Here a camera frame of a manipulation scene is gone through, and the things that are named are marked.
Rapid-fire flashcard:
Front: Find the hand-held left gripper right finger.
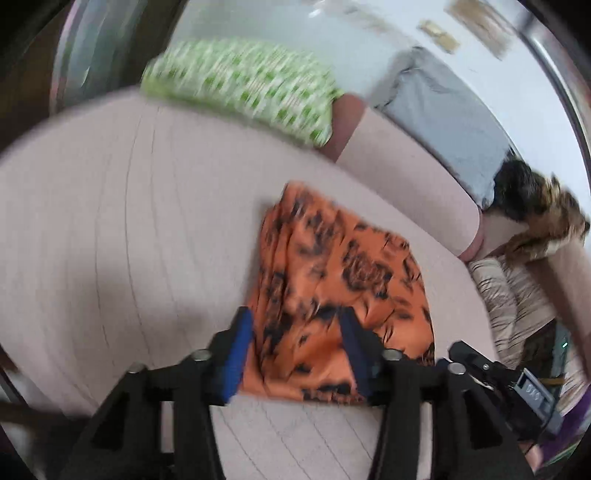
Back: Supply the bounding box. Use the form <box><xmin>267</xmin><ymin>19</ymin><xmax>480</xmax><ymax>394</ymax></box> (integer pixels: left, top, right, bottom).
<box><xmin>339</xmin><ymin>308</ymin><xmax>536</xmax><ymax>480</ymax></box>

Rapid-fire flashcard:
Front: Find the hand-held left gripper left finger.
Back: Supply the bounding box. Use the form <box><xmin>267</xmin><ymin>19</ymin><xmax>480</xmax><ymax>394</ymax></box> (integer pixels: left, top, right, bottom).
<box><xmin>60</xmin><ymin>307</ymin><xmax>254</xmax><ymax>480</ymax></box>

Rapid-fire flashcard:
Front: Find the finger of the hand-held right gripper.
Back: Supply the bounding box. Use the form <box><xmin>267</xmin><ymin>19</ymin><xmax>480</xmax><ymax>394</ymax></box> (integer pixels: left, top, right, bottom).
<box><xmin>448</xmin><ymin>340</ymin><xmax>509</xmax><ymax>388</ymax></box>

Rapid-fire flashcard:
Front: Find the orange floral garment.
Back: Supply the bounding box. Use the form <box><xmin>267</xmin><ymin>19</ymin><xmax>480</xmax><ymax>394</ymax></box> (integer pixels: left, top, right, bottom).
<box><xmin>245</xmin><ymin>181</ymin><xmax>437</xmax><ymax>406</ymax></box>

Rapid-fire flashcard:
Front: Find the purple cloth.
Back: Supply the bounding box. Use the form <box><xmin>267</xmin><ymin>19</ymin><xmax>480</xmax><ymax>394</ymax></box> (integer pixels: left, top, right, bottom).
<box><xmin>540</xmin><ymin>392</ymin><xmax>587</xmax><ymax>462</ymax></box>

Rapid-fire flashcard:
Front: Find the striped beige pillow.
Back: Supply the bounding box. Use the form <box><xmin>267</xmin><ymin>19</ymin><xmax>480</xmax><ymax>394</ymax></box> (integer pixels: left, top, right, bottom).
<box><xmin>468</xmin><ymin>256</ymin><xmax>559</xmax><ymax>370</ymax></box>

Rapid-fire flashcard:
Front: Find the brown fur garment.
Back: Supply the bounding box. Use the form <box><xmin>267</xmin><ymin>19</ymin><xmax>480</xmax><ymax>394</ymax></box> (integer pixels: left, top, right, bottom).
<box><xmin>503</xmin><ymin>175</ymin><xmax>589</xmax><ymax>264</ymax></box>

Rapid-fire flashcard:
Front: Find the black garment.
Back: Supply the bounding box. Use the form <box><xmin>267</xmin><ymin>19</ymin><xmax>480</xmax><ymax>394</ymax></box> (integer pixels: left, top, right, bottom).
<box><xmin>492</xmin><ymin>159</ymin><xmax>550</xmax><ymax>222</ymax></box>

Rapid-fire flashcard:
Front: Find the grey pillow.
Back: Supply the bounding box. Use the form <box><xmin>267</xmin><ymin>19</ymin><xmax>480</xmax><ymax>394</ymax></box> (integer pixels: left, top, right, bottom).
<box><xmin>369</xmin><ymin>46</ymin><xmax>513</xmax><ymax>208</ymax></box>

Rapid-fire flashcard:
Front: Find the green patterned pillow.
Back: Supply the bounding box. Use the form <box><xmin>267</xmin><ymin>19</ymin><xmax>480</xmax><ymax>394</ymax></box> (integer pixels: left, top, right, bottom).
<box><xmin>141</xmin><ymin>39</ymin><xmax>345</xmax><ymax>148</ymax></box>

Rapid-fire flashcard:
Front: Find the wall poster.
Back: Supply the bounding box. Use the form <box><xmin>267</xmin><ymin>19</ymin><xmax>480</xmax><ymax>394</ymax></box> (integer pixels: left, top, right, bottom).
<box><xmin>445</xmin><ymin>0</ymin><xmax>515</xmax><ymax>58</ymax></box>

